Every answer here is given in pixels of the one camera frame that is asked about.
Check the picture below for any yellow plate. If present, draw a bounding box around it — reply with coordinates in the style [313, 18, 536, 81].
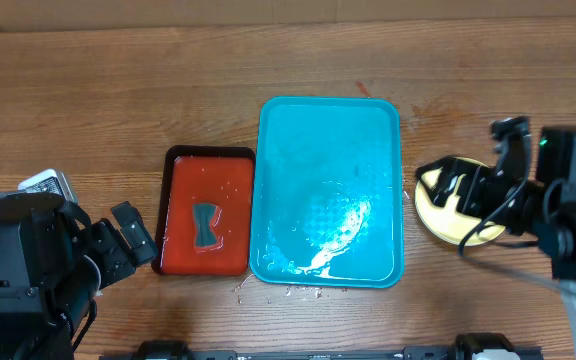
[414, 157, 505, 246]

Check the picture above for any green and orange sponge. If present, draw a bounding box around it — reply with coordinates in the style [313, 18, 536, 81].
[192, 203, 218, 250]

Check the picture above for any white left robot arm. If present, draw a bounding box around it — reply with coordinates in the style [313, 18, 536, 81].
[0, 193, 157, 359]

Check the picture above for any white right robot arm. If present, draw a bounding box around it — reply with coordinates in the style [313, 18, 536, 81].
[415, 116, 576, 356]

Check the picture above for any black tray with red water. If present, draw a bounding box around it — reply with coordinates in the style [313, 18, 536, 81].
[152, 145, 255, 276]

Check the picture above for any blue plastic tray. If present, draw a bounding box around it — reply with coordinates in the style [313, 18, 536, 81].
[249, 96, 405, 289]

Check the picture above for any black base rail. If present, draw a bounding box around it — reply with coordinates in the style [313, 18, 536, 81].
[98, 332, 544, 360]

